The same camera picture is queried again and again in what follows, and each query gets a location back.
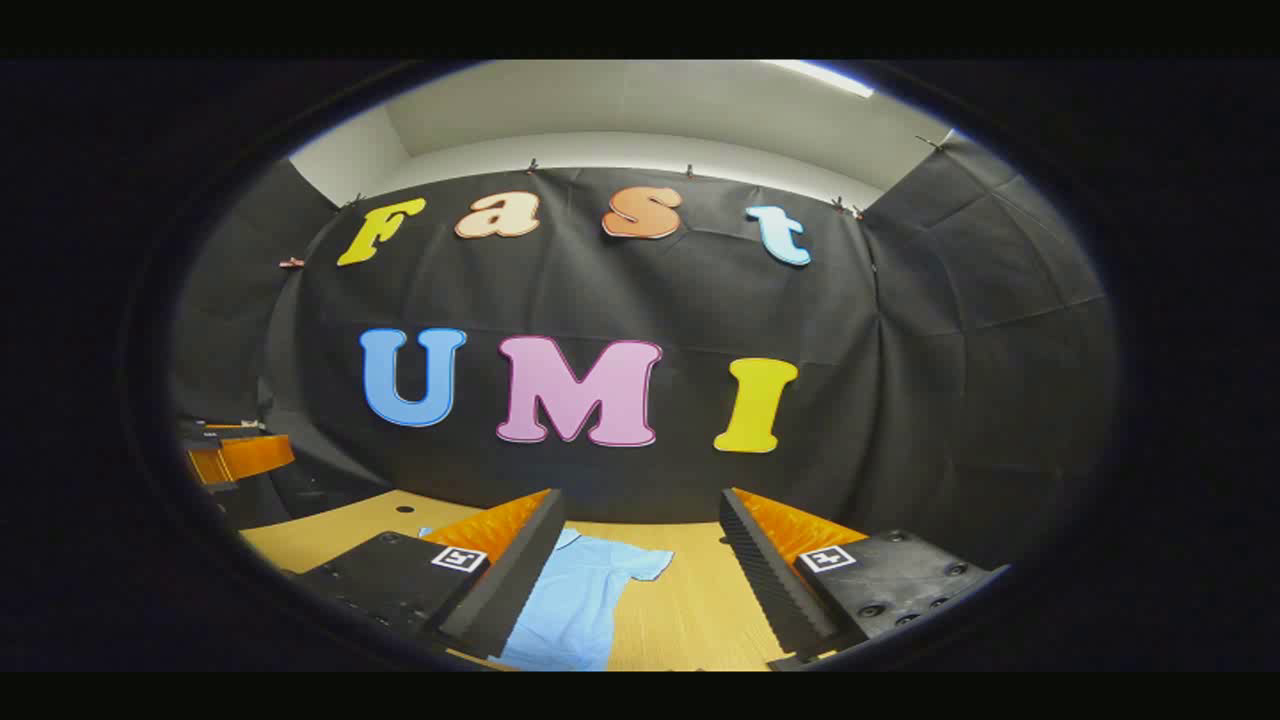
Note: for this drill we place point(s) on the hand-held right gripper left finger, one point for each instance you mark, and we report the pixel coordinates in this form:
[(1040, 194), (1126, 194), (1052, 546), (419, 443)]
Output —
[(500, 590)]

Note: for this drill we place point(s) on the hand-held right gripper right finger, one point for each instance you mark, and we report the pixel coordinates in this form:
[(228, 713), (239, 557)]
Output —
[(775, 590)]

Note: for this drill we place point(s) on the light blue T-shirt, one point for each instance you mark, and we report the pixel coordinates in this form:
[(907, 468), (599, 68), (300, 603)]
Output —
[(580, 600)]

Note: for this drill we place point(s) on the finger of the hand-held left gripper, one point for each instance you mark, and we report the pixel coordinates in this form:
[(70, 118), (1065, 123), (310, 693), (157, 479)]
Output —
[(208, 468), (258, 457)]

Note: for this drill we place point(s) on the black backdrop cloth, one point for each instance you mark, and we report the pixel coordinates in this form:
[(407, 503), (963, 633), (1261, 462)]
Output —
[(700, 300)]

